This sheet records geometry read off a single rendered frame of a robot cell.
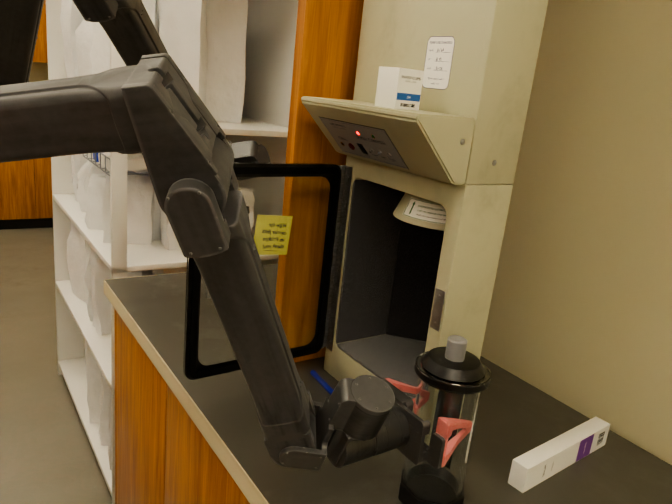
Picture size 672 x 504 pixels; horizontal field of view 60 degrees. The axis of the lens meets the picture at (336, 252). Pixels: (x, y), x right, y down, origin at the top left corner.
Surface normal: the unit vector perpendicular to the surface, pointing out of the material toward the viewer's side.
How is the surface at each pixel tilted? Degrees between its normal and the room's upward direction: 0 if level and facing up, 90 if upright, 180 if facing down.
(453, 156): 90
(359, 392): 22
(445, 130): 90
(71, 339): 90
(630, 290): 90
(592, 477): 0
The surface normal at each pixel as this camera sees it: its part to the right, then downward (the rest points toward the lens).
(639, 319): -0.83, 0.07
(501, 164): 0.55, 0.29
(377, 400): 0.30, -0.77
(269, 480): 0.11, -0.95
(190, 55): -0.09, 0.37
